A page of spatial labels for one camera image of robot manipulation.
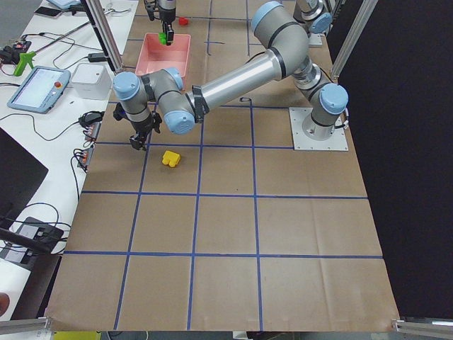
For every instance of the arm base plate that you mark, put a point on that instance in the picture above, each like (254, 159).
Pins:
(311, 137)

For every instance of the white square device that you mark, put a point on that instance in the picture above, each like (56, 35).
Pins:
(91, 81)

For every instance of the black power adapter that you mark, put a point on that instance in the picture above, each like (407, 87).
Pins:
(96, 57)

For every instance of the green plastic tool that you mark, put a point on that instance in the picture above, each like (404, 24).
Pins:
(25, 59)

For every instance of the red toy block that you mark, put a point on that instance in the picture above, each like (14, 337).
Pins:
(183, 21)

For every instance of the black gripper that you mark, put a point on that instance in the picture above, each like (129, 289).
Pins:
(166, 14)
(142, 128)

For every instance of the pink plastic box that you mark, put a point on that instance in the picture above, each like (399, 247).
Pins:
(155, 56)

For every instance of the black box with cables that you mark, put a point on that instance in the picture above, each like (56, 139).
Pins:
(44, 235)

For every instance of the aluminium frame post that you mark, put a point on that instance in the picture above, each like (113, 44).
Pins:
(99, 23)

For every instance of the teach pendant tablet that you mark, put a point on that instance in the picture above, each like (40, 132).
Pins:
(41, 89)

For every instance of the yellow toy block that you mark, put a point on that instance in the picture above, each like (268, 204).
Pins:
(171, 159)

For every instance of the green toy block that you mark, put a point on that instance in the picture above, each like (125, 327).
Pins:
(162, 38)

